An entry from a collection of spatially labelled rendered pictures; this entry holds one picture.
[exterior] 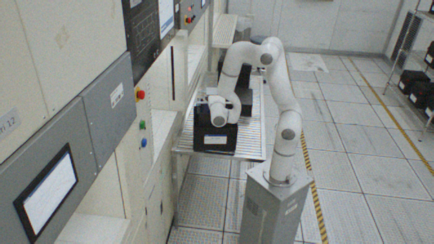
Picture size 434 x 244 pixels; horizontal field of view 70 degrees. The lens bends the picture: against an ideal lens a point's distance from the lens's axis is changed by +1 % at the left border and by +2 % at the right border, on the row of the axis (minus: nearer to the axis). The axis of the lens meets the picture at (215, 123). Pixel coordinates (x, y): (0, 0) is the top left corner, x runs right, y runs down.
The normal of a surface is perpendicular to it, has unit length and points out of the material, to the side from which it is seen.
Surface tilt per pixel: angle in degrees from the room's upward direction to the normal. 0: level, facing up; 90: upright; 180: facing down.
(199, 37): 90
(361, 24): 90
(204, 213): 0
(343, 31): 90
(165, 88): 90
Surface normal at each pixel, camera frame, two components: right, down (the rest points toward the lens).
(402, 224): 0.04, -0.84
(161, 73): -0.11, 0.53
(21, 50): 0.99, 0.10
